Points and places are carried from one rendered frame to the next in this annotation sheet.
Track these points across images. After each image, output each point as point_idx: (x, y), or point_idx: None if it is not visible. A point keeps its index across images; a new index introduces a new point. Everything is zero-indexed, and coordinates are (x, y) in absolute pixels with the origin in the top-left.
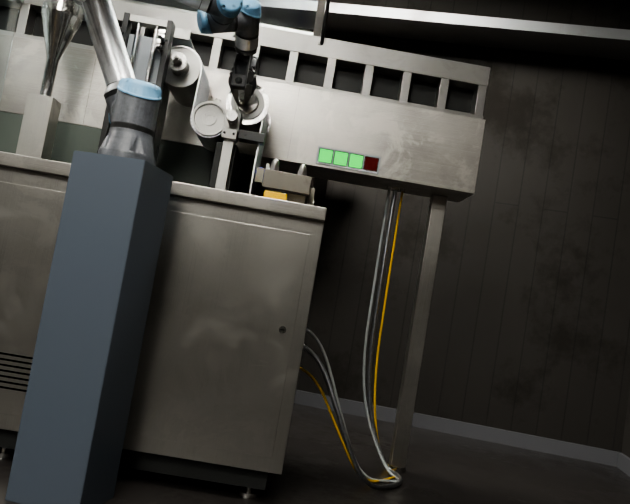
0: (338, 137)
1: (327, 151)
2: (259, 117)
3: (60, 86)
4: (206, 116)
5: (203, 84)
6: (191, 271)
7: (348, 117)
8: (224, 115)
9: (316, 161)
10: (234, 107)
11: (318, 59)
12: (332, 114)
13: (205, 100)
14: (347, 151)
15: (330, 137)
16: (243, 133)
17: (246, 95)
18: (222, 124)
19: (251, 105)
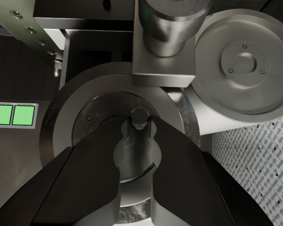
0: (6, 145)
1: (20, 122)
2: (71, 91)
3: None
4: (257, 67)
5: (257, 192)
6: None
7: None
8: (196, 78)
9: (36, 105)
10: (165, 109)
11: None
12: (15, 180)
13: (221, 163)
14: None
15: (18, 144)
16: (115, 8)
17: (106, 141)
18: (195, 52)
19: (97, 121)
